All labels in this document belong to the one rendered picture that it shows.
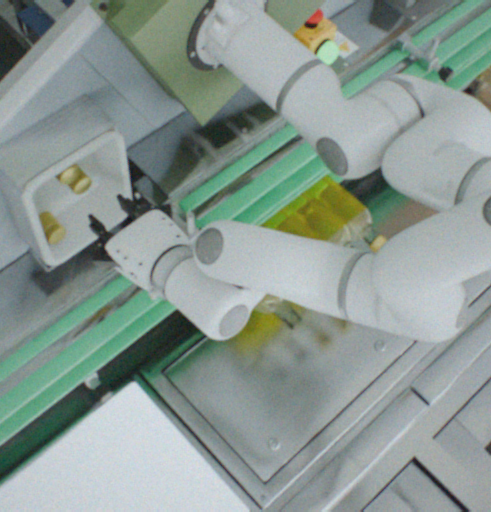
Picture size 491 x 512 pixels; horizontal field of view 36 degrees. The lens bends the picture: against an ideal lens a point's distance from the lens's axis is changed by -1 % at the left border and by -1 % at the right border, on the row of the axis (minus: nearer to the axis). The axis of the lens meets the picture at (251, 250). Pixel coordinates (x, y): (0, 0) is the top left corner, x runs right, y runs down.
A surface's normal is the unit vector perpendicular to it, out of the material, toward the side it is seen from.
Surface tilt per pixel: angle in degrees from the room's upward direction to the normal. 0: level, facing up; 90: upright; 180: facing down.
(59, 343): 90
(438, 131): 102
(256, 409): 90
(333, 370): 90
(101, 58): 0
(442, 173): 108
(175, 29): 2
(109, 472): 90
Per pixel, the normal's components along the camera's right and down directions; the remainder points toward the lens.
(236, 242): -0.50, -0.31
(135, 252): -0.24, -0.58
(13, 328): 0.05, -0.51
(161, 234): -0.07, -0.71
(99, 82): 0.68, 0.65
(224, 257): -0.57, -0.05
